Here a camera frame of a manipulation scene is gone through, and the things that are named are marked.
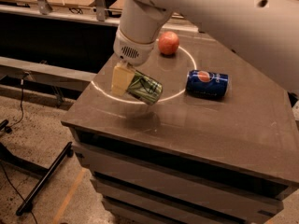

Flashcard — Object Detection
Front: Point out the grey drawer cabinet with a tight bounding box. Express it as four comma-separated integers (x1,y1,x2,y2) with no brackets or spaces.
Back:
62,35,299,224

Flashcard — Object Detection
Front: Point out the green soda can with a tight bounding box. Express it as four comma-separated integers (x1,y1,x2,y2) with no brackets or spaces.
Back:
126,70,163,105

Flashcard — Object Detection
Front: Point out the blue Pepsi can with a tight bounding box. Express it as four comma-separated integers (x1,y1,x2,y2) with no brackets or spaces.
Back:
186,70,229,99

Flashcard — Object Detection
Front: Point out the red apple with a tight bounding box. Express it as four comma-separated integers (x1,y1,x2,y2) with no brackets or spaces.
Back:
158,32,179,55

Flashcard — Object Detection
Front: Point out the black metal stand leg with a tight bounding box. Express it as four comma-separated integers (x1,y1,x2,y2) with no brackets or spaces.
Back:
16,142,74,217

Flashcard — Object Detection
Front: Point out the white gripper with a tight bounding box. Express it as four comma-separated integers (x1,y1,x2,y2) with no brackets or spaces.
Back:
111,29,154,96

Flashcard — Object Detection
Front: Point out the metal bracket post middle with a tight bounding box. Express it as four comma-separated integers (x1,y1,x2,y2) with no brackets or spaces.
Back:
94,0,107,21

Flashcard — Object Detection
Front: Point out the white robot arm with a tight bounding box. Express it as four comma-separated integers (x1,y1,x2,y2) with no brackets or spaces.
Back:
114,0,299,96

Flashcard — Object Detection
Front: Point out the black floor cable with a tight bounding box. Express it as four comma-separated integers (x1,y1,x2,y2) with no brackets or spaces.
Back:
0,73,39,224

